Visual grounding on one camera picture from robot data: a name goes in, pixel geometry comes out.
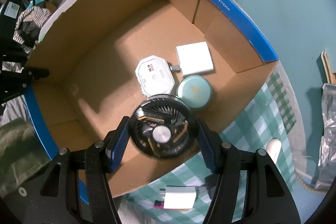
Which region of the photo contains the black round fan gadget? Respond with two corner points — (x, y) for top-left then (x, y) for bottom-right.
(129, 94), (199, 159)

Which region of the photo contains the green round tin can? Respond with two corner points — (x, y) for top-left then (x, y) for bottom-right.
(176, 75), (213, 110)

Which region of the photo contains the white oval earbuds case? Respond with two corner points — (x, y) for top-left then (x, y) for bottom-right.
(266, 138), (282, 164)

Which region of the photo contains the white charger with port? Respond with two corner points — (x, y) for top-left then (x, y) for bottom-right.
(160, 186), (197, 210)

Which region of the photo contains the white square charger block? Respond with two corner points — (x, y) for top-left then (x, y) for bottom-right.
(170, 42), (214, 77)

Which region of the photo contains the blue cardboard box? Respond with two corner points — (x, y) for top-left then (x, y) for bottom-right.
(23, 0), (280, 205)

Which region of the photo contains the green checkered tablecloth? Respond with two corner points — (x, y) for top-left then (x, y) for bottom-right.
(118, 71), (297, 224)

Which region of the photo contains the white octagonal floss box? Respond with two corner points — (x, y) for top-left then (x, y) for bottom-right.
(135, 55), (175, 97)

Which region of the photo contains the crinkled silver foil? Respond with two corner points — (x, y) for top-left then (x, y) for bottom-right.
(315, 84), (336, 191)

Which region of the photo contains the striped cloth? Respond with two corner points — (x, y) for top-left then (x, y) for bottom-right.
(13, 6), (52, 55)

